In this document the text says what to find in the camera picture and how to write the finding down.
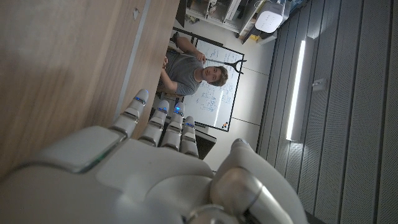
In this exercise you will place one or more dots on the white shelf cabinet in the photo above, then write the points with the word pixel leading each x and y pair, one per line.
pixel 217 12

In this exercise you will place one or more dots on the black reacher grabber tool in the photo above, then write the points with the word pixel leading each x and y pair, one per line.
pixel 231 64

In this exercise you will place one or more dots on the seated person grey shirt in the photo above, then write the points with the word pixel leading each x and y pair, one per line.
pixel 183 71

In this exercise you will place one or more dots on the white rounded box appliance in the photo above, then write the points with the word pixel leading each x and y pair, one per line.
pixel 269 18

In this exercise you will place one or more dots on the long ceiling light strip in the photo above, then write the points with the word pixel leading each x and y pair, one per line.
pixel 295 93

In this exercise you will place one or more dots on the black framed whiteboard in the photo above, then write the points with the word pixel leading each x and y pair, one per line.
pixel 211 105

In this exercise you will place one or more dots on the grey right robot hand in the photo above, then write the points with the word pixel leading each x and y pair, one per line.
pixel 149 186

